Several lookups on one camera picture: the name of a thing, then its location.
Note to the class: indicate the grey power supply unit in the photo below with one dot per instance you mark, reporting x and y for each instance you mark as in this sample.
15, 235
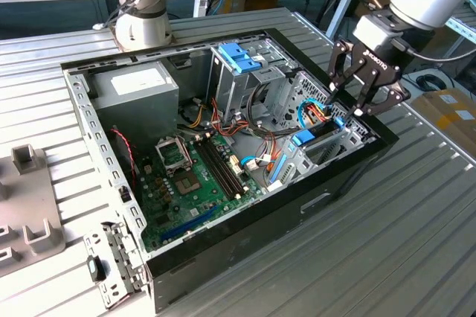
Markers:
137, 108

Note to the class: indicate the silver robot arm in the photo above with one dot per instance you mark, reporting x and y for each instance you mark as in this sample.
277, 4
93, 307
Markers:
137, 27

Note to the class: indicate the black RAM slot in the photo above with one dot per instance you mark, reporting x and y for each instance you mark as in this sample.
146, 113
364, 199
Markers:
225, 166
220, 169
215, 172
229, 164

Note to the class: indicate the grey parts rack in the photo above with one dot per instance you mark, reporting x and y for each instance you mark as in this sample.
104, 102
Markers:
26, 205

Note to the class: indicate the cardboard box with labels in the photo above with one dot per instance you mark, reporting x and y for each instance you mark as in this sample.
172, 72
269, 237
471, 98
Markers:
446, 116

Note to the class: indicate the blue plastic drive latch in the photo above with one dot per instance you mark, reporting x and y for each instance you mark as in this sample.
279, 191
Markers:
238, 58

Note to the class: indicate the black open PC case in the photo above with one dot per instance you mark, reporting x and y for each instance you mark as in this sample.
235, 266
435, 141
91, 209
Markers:
260, 227

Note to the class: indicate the blue expansion slot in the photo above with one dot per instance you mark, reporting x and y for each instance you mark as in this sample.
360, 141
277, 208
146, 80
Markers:
189, 224

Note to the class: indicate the cream board connector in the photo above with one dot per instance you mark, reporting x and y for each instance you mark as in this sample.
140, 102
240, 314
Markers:
235, 166

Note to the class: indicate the brown cardboard box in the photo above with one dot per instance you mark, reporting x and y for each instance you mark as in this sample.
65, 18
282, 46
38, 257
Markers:
359, 0
446, 39

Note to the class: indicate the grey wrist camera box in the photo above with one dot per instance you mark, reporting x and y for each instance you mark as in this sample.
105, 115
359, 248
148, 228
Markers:
375, 30

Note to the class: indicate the CPU socket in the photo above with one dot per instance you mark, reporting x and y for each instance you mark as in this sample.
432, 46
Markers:
187, 185

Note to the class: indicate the aluminium frame table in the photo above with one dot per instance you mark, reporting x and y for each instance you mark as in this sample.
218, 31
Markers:
465, 28

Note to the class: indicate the black latch knob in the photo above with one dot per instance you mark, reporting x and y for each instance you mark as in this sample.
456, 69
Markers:
96, 268

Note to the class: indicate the grey metal disk bay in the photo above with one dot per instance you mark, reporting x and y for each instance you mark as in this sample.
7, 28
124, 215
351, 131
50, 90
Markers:
294, 168

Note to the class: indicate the green motherboard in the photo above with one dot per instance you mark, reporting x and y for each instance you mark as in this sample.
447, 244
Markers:
193, 201

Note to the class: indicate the white paper tag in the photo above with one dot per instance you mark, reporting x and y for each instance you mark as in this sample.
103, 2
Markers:
274, 185

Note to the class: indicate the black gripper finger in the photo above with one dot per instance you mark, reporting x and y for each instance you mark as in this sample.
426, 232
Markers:
347, 60
372, 93

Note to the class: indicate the grey metal drive cage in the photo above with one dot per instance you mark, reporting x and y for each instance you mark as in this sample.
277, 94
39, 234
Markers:
227, 90

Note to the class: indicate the hard disk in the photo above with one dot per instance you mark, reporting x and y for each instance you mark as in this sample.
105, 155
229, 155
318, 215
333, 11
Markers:
303, 137

